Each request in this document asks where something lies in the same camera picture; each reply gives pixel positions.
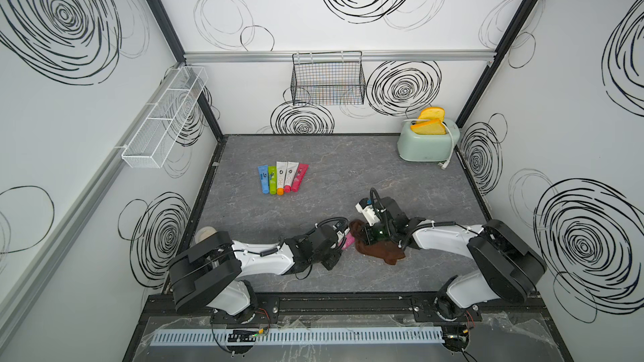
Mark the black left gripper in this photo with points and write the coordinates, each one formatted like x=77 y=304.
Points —
x=336 y=255

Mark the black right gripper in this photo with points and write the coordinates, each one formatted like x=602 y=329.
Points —
x=367 y=228

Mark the brown cloth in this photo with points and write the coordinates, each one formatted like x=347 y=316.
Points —
x=385 y=250

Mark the magenta toothpaste tube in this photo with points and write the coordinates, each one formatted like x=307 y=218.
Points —
x=349 y=241

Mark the crimson pink toothpaste tube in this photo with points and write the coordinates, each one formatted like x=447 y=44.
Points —
x=299 y=177

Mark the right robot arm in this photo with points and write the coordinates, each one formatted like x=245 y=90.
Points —
x=507 y=268

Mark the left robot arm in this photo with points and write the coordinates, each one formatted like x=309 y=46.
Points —
x=212 y=273

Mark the white pink-cap toothpaste tube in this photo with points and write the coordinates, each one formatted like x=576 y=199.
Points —
x=291 y=171

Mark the green toothpaste tube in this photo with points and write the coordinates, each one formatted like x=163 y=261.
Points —
x=272 y=180

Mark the blue toothpaste tube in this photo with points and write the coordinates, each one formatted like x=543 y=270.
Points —
x=263 y=174

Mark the mint green toaster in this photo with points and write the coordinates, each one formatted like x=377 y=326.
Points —
x=433 y=149

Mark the yellow toast slice front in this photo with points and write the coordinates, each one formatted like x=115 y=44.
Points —
x=431 y=127

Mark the yellow toast slice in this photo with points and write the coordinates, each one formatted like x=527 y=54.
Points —
x=431 y=127
x=431 y=113

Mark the beige sponge roll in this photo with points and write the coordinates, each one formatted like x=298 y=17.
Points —
x=204 y=233

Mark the yellow toast slice back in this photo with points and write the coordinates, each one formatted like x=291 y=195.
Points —
x=431 y=113

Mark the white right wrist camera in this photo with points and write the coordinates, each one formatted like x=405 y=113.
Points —
x=366 y=209

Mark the grey slotted cable duct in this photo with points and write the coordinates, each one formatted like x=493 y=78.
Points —
x=299 y=336

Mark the black wire wall basket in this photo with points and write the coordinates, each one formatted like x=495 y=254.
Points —
x=328 y=78

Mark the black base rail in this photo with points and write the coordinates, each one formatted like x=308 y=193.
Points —
x=280 y=305

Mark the white wire wall basket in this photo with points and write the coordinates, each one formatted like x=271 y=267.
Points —
x=178 y=95

